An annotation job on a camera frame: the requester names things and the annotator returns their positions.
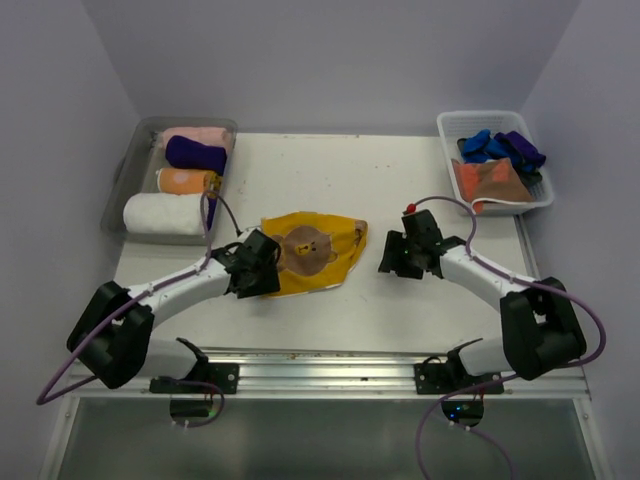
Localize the blue towel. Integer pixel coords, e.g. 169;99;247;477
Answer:
459;129;509;164

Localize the brown orange towel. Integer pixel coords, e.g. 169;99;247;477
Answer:
451;158;534;214

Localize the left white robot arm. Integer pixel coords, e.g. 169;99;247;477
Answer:
67;229;281;393

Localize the orange rolled towel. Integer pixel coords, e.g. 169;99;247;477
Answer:
156;167;223;195

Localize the dark green towel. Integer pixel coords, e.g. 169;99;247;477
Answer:
516;170;543;190

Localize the aluminium mounting rail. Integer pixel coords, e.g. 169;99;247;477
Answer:
69;324;594;401

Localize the grey plastic tray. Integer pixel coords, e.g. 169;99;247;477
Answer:
100;116;238;246

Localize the pink rolled towel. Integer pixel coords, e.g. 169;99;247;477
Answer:
159;127;233;153

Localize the purple towel in basket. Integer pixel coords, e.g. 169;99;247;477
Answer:
494;131;547;173

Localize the white plastic basket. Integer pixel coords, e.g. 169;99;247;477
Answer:
436;110;554;215

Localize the yellow bear towel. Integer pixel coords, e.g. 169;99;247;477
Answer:
261;211;368;297

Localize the white rolled towel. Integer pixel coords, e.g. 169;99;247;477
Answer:
122;193;209;235

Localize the purple rolled towel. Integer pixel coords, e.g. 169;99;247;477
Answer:
165;136;227;175

